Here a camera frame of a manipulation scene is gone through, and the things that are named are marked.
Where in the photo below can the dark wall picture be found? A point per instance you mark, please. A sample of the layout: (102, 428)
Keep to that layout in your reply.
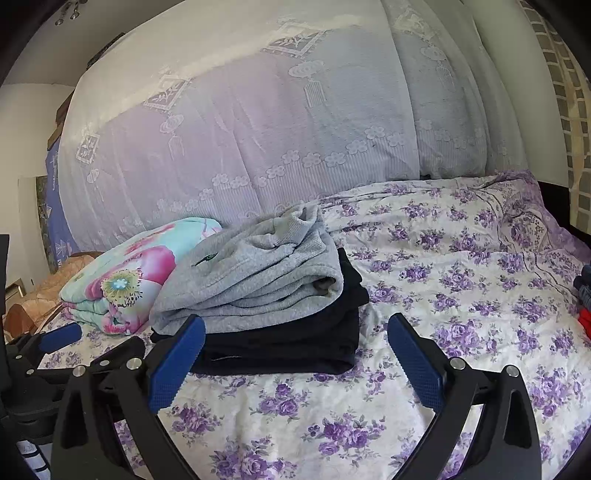
(42, 217)

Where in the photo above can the grey pants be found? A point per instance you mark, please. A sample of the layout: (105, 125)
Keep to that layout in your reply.
(258, 277)

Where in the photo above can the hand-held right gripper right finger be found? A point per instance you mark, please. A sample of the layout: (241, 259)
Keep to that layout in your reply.
(415, 360)

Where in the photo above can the ceiling lamp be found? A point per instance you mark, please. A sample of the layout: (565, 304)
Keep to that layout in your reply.
(71, 14)

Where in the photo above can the beige checked curtain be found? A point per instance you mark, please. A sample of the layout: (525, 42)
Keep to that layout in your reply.
(568, 115)

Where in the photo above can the blue jeans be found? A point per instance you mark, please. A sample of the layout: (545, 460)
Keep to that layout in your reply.
(585, 290)

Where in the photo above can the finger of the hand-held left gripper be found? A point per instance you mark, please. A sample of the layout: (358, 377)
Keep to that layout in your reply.
(111, 353)
(60, 337)

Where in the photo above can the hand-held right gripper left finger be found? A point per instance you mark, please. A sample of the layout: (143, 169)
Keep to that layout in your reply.
(178, 364)

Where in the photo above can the blue printed cloth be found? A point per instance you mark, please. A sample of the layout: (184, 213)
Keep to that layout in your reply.
(55, 207)

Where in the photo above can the black pants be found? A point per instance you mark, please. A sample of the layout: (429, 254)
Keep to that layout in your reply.
(300, 341)

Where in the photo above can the colourful floral quilt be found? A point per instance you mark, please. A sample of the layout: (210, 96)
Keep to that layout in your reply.
(138, 267)

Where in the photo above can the purple floral bedsheet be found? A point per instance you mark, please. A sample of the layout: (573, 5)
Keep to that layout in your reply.
(461, 277)

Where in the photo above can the tan quilted blanket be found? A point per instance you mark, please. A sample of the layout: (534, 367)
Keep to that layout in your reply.
(51, 286)

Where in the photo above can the red cloth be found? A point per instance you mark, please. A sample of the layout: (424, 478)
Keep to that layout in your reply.
(586, 323)

